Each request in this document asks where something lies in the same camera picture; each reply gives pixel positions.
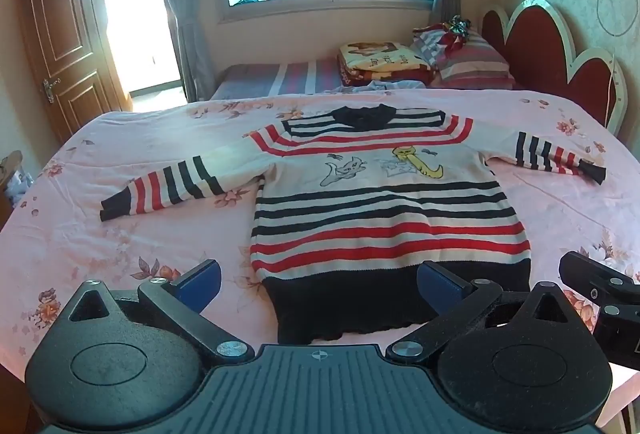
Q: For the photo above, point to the folded printed blanket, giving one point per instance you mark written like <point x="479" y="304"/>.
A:
<point x="380" y="59"/>

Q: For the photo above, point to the striped knit sweater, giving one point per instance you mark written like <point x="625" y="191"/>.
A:
<point x="380" y="214"/>

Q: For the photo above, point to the striped pillow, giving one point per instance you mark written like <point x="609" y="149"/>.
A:
<point x="475" y="64"/>

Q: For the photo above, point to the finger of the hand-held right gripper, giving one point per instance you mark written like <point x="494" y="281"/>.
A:
<point x="595" y="276"/>

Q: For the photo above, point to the striped mattress sheet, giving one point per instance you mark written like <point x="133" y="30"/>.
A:
<point x="260" y="77"/>

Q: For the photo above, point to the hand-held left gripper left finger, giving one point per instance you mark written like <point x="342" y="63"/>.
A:
<point x="201" y="283"/>

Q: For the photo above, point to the red ribbon bow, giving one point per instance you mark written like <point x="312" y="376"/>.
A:
<point x="456" y="32"/>

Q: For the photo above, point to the pink floral bed sheet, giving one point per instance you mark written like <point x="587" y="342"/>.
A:
<point x="100" y="224"/>

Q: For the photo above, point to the brown wooden door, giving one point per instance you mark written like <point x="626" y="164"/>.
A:
<point x="65" y="49"/>

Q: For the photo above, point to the red heart-shaped headboard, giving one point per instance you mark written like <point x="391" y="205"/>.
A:
<point x="540" y="49"/>

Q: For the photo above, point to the light blue cloth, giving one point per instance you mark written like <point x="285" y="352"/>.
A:
<point x="380" y="87"/>

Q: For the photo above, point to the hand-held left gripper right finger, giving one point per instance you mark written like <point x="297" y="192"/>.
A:
<point x="440" y="283"/>

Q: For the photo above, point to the brown bedside furniture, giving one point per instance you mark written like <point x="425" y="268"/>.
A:
<point x="11" y="179"/>

